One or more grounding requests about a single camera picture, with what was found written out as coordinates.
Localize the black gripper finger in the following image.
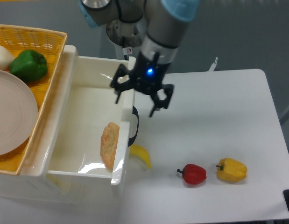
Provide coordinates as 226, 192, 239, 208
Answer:
149, 84, 174, 118
109, 63, 135, 105

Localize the yellow banana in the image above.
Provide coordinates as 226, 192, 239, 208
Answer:
129, 144, 152, 169

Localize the black drawer handle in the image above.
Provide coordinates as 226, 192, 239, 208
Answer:
128, 106, 139, 146

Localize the red bell pepper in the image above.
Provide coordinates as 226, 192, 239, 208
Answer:
176, 164, 207, 185

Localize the white drawer cabinet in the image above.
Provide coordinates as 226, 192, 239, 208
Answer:
0, 46, 124, 203

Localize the pink plate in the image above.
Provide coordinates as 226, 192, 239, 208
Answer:
0, 70, 38, 155

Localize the white onion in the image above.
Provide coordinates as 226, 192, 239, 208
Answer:
0, 45, 15, 70

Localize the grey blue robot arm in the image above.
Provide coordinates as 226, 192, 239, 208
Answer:
79, 0, 200, 114

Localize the yellow woven basket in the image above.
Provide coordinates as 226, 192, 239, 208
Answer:
0, 24, 67, 175

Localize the triangle bread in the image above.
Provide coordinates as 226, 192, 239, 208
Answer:
100, 122, 120, 170

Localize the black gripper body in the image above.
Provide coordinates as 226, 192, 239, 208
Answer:
129, 51, 171, 95

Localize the white upper drawer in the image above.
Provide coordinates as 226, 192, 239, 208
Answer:
48, 56, 135, 186

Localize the green bell pepper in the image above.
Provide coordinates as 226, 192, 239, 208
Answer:
9, 49, 48, 83

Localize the yellow bell pepper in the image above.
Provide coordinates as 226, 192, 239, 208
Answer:
216, 158, 247, 182

